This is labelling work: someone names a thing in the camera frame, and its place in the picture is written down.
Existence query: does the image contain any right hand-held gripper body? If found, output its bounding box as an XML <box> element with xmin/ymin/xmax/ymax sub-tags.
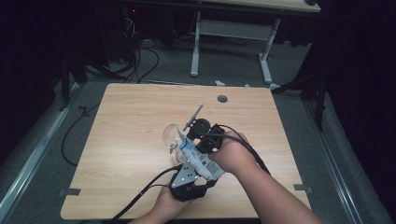
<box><xmin>182</xmin><ymin>103</ymin><xmax>226</xmax><ymax>156</ymax></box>

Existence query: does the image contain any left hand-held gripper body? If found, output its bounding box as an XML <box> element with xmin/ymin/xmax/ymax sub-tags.
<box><xmin>168</xmin><ymin>162</ymin><xmax>208</xmax><ymax>203</ymax></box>

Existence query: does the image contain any person's left hand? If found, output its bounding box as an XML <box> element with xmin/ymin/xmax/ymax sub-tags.
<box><xmin>153</xmin><ymin>186</ymin><xmax>195</xmax><ymax>218</ymax></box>

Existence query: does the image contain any clear glass cup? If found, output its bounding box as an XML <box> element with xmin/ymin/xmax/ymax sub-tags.
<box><xmin>162</xmin><ymin>123</ymin><xmax>183</xmax><ymax>155</ymax></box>

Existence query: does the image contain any grey tape strip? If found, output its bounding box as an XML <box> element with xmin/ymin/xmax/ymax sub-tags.
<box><xmin>59</xmin><ymin>188</ymin><xmax>82</xmax><ymax>197</ymax></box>
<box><xmin>293</xmin><ymin>183</ymin><xmax>314</xmax><ymax>192</ymax></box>

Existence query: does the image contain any hand-held gripper black cable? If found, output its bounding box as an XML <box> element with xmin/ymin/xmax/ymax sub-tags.
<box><xmin>200</xmin><ymin>123</ymin><xmax>273</xmax><ymax>175</ymax></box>
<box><xmin>106</xmin><ymin>165</ymin><xmax>183</xmax><ymax>224</ymax></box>

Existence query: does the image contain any right hand-held gripper black cable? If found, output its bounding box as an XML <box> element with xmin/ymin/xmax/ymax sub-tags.
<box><xmin>200</xmin><ymin>123</ymin><xmax>273</xmax><ymax>175</ymax></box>

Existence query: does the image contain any white frame desk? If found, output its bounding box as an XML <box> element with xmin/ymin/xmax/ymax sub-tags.
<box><xmin>190</xmin><ymin>0</ymin><xmax>321</xmax><ymax>86</ymax></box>

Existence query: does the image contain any long black floor cable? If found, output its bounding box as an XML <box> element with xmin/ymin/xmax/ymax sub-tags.
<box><xmin>61</xmin><ymin>105</ymin><xmax>102</xmax><ymax>167</ymax></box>

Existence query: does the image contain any black stand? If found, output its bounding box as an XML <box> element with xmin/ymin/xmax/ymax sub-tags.
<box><xmin>270</xmin><ymin>69</ymin><xmax>329</xmax><ymax>133</ymax></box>
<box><xmin>58</xmin><ymin>50</ymin><xmax>90</xmax><ymax>112</ymax></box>

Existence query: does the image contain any bundle of black cables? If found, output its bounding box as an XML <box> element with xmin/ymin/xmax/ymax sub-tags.
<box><xmin>120</xmin><ymin>15</ymin><xmax>161</xmax><ymax>84</ymax></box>

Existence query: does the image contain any person's right hand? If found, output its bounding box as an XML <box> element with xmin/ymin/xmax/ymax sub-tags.
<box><xmin>207</xmin><ymin>130</ymin><xmax>260</xmax><ymax>175</ymax></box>

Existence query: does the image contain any metal floor rail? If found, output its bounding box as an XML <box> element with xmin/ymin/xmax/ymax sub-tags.
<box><xmin>303</xmin><ymin>101</ymin><xmax>365</xmax><ymax>224</ymax></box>
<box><xmin>0</xmin><ymin>82</ymin><xmax>82</xmax><ymax>218</ymax></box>

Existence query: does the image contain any left hand-held gripper black cable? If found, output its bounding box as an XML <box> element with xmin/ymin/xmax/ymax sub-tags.
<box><xmin>106</xmin><ymin>165</ymin><xmax>183</xmax><ymax>224</ymax></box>

